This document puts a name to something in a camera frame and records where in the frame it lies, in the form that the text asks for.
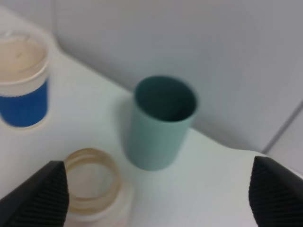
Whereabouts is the clear bottle with pink label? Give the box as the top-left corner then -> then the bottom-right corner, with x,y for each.
64,148 -> 134,227

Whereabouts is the blue ribbed paper cup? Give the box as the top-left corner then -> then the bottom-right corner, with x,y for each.
0,30 -> 50,128

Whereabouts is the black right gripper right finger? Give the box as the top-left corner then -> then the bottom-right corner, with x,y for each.
248,156 -> 303,227

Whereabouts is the teal plastic cup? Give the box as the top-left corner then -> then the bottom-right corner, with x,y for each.
126,75 -> 198,171

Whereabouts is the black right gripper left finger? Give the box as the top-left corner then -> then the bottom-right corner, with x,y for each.
0,161 -> 69,227

